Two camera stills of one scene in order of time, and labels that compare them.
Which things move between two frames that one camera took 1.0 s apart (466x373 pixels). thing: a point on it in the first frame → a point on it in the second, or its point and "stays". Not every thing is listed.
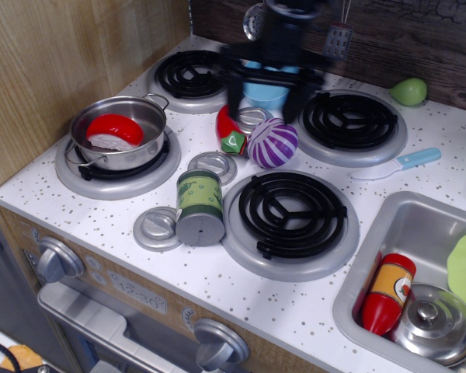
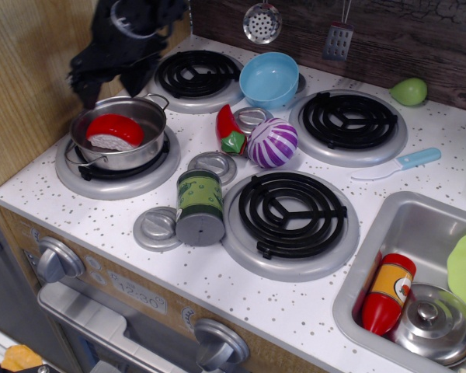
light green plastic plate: x=464 y=271 stays
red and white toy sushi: x=114 y=132 stays
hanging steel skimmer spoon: x=254 y=20 stays
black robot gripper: x=280 y=60 → x=108 y=53
